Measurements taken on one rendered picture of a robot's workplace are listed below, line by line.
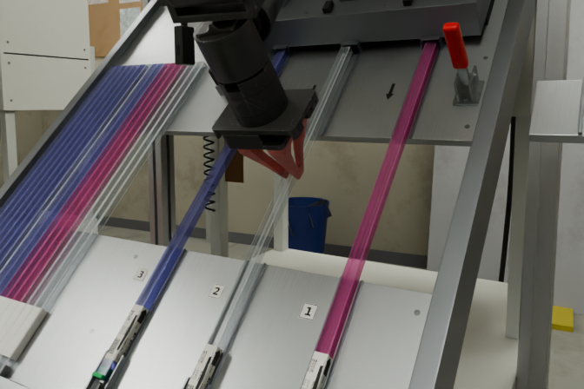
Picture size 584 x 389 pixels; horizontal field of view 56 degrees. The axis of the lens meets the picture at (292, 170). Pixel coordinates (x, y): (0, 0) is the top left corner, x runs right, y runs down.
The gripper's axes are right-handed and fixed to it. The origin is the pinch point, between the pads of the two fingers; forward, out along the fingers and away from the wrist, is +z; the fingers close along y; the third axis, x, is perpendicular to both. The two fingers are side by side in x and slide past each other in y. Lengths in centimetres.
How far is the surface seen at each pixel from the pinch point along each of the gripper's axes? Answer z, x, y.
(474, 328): 53, -13, -12
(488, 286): 69, -32, -9
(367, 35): -3.4, -21.7, -3.3
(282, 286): 2.3, 13.6, -3.9
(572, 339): 205, -97, -20
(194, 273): 2.3, 13.9, 7.2
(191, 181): 205, -173, 244
